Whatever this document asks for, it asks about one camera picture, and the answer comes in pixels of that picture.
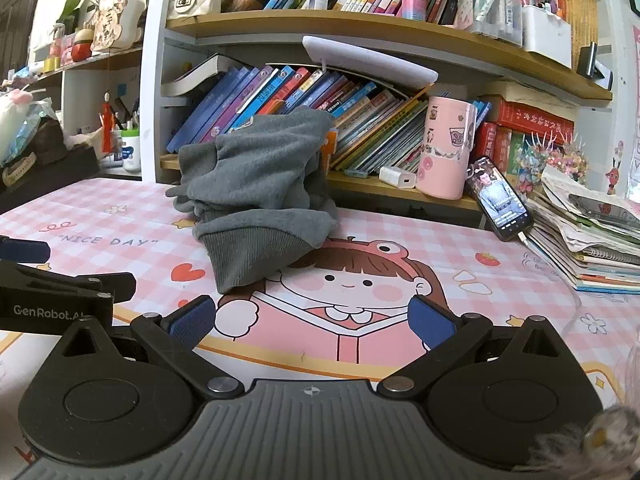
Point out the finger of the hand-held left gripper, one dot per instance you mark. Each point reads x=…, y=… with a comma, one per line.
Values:
x=22, y=250
x=107, y=286

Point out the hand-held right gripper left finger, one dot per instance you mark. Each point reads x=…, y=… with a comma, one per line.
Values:
x=192, y=322

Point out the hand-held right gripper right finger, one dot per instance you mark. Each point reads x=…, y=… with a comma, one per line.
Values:
x=431, y=321

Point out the grey sweater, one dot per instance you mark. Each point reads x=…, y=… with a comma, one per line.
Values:
x=260, y=175

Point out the pink checked cartoon table mat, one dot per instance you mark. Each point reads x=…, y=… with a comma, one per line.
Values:
x=125, y=220

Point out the dark knitted cloth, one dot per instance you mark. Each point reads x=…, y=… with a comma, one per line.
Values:
x=52, y=137

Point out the iridescent plastic bag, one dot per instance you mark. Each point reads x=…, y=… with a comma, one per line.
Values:
x=25, y=130

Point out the black smartphone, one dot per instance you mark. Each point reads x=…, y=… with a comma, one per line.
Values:
x=500, y=202

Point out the white charger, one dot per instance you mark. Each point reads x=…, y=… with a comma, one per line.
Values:
x=397, y=177

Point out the red hanging tassel figure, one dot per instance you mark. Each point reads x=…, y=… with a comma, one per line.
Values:
x=107, y=120

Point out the pink sticker cup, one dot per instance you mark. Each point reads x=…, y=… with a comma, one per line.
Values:
x=445, y=160

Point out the small light-blue eraser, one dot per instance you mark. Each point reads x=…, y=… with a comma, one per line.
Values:
x=356, y=174

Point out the white side shelf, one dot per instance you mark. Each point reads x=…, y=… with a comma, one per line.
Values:
x=80, y=95

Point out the stack of papers and notebooks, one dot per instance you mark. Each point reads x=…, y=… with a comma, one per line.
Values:
x=590, y=250

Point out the upright red books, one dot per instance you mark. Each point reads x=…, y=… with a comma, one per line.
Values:
x=495, y=147

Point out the white and orange box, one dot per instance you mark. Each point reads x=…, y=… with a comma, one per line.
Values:
x=330, y=152

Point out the colourful paper flower bouquet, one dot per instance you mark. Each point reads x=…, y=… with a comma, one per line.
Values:
x=550, y=162

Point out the fluffy grey cloth with daisy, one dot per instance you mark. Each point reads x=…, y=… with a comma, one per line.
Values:
x=595, y=440

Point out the pink box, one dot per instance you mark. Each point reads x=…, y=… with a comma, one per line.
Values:
x=62, y=49

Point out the row of leaning picture books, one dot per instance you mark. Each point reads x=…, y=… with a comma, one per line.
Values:
x=370, y=125

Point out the red round jar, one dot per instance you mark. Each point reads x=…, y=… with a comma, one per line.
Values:
x=83, y=45

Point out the thick red dictionary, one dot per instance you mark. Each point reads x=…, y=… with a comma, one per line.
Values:
x=535, y=119

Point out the thick white-paged book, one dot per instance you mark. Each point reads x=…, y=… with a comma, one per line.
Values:
x=205, y=75

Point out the green leaf plant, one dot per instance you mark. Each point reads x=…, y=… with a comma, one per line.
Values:
x=70, y=7

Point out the white ceramic vase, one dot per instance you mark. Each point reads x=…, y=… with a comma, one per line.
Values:
x=136, y=15

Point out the black stand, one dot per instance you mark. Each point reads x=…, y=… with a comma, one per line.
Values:
x=592, y=65

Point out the white and wooden bookshelf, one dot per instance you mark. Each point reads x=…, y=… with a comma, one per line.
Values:
x=280, y=30

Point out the white pen holder box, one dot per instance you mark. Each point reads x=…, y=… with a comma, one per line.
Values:
x=546, y=37

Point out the bunch of pens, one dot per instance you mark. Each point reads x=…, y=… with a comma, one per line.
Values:
x=492, y=0

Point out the row of yellow books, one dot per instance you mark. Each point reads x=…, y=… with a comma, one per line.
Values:
x=577, y=20

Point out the cartoon wall sticker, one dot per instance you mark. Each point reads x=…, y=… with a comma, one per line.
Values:
x=614, y=175

